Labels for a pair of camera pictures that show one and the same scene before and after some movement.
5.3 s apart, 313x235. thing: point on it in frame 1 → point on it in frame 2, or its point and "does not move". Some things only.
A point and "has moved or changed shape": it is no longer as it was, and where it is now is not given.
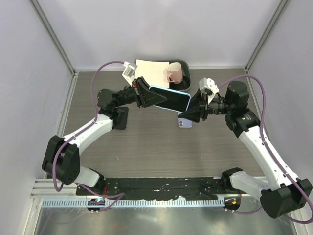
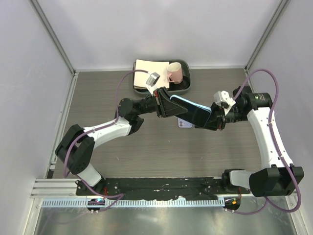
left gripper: (145, 98) → (167, 108)
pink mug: (175, 74) does not move
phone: (176, 101) has moved or changed shape
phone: (183, 123) does not move
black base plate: (160, 188) does not move
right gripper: (195, 112) → (217, 118)
